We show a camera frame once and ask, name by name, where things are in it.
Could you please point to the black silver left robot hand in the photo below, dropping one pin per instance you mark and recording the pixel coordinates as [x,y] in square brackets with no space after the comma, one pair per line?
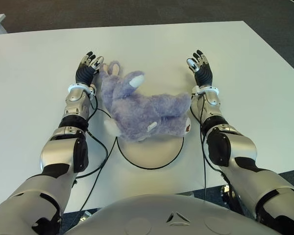
[85,72]

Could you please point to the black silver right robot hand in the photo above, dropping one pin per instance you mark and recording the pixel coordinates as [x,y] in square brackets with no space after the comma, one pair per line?
[203,73]

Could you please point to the purple plush bunny doll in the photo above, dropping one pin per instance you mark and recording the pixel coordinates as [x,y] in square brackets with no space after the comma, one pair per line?
[142,107]

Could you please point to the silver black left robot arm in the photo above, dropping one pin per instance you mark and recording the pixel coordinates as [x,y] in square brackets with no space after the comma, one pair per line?
[73,107]

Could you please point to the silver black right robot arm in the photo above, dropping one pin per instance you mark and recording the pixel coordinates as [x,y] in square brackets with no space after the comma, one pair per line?
[220,137]

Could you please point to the white plate with black rim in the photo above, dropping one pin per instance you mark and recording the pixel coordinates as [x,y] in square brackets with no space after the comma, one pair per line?
[152,151]

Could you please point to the black metal stand part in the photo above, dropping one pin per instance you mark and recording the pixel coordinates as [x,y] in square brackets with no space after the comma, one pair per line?
[226,192]

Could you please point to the silver robot torso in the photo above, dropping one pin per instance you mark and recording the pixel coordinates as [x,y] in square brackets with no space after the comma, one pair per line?
[174,215]

